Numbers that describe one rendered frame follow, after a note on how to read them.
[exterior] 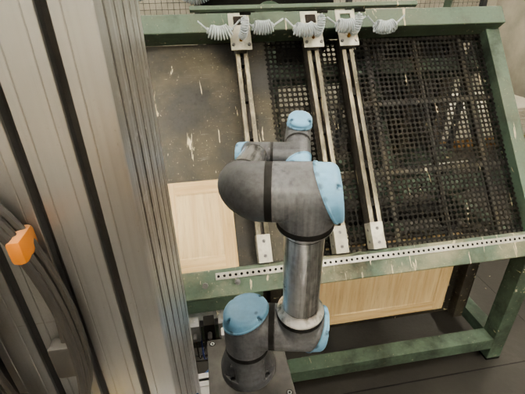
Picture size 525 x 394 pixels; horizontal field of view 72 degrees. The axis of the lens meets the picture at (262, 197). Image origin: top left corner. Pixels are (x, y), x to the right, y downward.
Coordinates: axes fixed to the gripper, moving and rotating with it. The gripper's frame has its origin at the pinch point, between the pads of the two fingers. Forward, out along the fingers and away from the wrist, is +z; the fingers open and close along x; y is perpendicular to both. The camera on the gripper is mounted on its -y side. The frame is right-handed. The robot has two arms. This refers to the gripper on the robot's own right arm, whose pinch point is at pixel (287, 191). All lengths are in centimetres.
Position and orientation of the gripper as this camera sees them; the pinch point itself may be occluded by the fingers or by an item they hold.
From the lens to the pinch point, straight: 135.3
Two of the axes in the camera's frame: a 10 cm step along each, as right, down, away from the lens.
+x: -9.9, 1.0, -1.4
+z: -0.6, 5.6, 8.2
